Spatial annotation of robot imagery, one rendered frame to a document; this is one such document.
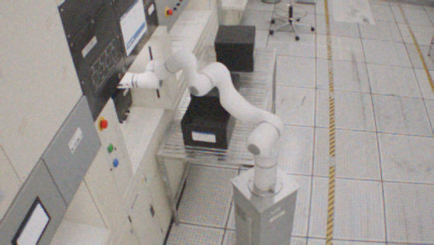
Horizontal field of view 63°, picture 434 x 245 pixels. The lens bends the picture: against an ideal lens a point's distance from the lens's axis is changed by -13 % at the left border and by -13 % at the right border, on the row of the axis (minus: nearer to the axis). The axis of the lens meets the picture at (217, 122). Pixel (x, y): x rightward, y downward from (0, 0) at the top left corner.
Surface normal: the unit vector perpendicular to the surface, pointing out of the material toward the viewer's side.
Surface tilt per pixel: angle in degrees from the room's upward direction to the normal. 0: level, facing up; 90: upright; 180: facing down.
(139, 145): 0
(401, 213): 0
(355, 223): 0
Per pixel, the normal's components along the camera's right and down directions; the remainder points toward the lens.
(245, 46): -0.15, 0.66
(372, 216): -0.07, -0.75
